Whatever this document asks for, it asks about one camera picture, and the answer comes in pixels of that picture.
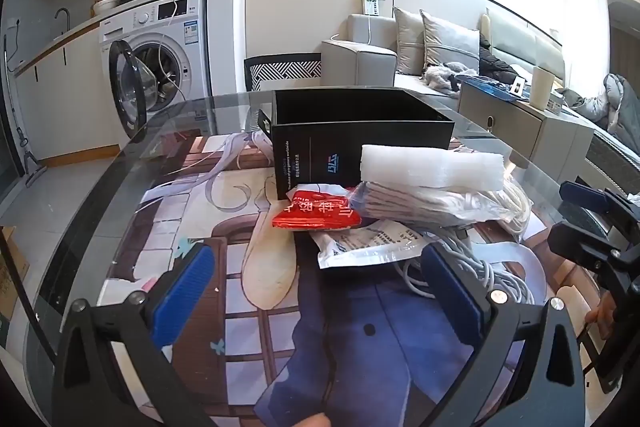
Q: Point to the grey padded headboard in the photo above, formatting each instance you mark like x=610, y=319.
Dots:
x=520, y=37

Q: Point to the white bowl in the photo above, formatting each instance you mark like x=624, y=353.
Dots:
x=105, y=6

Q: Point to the black cardboard box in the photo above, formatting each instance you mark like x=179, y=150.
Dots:
x=380, y=137

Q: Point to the printed table mat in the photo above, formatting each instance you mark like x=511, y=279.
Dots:
x=250, y=207

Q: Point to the blue packet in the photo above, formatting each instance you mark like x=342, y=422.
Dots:
x=492, y=86

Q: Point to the beige pillow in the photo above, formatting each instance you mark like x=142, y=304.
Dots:
x=407, y=42

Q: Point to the grey furry toy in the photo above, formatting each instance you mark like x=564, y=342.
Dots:
x=442, y=77

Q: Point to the white washing machine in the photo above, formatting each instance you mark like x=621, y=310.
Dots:
x=170, y=32

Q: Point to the white foam sheet roll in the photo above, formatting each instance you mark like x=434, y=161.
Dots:
x=430, y=167

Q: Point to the person's left hand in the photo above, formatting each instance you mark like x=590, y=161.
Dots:
x=307, y=421

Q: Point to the grey side cabinet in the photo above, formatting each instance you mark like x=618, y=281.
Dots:
x=510, y=127

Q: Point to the person's right hand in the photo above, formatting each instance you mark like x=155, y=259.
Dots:
x=602, y=314

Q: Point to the white kitchen counter cabinet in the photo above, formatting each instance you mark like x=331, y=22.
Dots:
x=60, y=107

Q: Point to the grey pillow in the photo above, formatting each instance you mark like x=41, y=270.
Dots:
x=450, y=47

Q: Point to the kitchen faucet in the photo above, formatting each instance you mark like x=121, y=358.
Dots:
x=64, y=14

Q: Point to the beige sofa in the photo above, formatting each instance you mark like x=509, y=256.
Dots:
x=360, y=62

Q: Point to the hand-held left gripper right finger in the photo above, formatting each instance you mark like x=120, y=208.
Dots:
x=450, y=292

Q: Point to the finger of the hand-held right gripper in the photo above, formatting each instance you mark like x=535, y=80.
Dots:
x=582, y=194
x=580, y=242

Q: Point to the red packet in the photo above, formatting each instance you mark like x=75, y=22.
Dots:
x=315, y=214

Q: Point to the chair with patterned backrest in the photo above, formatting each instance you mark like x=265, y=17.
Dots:
x=282, y=69

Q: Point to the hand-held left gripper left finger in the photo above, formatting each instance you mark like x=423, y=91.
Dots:
x=185, y=287

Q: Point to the black jacket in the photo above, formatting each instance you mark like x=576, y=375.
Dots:
x=497, y=64

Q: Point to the brown cardboard box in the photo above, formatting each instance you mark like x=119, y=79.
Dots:
x=10, y=282

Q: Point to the white printed plastic packet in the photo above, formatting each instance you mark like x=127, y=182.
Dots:
x=360, y=247

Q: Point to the grey quilted duvet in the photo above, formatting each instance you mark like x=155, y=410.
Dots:
x=617, y=107

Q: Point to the mop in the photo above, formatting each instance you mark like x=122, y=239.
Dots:
x=17, y=127

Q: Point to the white paper roll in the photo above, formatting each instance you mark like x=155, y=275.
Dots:
x=541, y=87

